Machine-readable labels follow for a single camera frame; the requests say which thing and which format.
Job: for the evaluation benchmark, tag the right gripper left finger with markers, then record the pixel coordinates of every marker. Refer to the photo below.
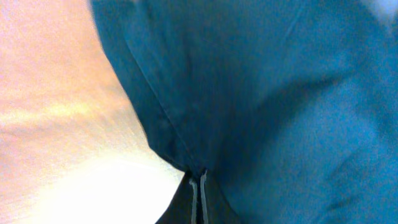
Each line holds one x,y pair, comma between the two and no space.
183,206

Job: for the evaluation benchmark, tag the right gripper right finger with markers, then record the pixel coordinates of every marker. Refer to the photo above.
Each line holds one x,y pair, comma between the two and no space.
214,207

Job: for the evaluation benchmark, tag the navy blue shorts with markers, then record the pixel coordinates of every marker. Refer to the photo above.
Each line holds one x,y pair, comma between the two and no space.
290,104

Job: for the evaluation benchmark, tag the grey shorts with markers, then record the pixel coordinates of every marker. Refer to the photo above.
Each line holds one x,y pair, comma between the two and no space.
383,10

